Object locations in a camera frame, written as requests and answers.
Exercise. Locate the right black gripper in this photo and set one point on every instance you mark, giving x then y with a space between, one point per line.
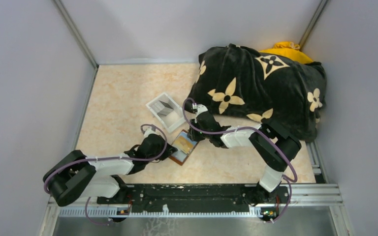
192 135

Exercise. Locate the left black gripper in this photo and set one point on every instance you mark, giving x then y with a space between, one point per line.
169 150

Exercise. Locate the brown leather card holder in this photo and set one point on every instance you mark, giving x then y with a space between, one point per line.
184 147

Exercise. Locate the white translucent plastic card box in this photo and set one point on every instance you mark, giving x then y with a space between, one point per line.
167 111

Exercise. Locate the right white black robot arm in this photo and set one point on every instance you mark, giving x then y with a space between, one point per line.
274 144

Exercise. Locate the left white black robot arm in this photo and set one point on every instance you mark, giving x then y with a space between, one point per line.
79 176

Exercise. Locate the black floral plush blanket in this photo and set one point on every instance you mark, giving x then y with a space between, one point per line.
241 82

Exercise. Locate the yellow cloth bundle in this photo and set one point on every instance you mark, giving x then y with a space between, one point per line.
289 50

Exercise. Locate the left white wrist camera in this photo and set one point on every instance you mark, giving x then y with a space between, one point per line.
148 129

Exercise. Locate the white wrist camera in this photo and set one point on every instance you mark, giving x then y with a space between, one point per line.
148 129
199 109

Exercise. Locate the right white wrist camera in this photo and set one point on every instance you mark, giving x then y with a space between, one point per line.
199 109

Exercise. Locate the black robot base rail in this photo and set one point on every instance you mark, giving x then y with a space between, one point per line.
195 198

